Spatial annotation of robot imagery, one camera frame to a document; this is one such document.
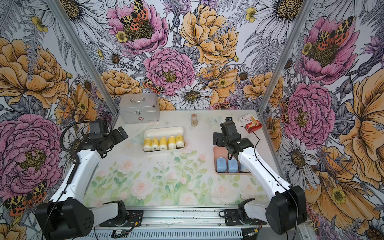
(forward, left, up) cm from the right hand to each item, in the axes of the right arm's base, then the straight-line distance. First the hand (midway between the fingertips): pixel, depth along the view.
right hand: (223, 140), depth 83 cm
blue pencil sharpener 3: (-12, -10, -10) cm, 19 cm away
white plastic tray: (+22, +38, -18) cm, 48 cm away
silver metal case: (+29, +53, -1) cm, 60 cm away
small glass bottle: (+27, +16, -13) cm, 34 cm away
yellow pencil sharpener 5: (+8, +26, -10) cm, 29 cm away
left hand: (0, +57, +2) cm, 57 cm away
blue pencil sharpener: (-9, +1, -12) cm, 15 cm away
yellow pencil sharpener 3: (+5, +35, -8) cm, 37 cm away
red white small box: (+23, -24, -14) cm, 36 cm away
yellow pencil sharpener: (+4, +45, -10) cm, 47 cm away
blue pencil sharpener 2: (-11, -5, -11) cm, 16 cm away
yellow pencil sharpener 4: (+5, +30, -9) cm, 32 cm away
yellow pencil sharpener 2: (+5, +41, -10) cm, 42 cm away
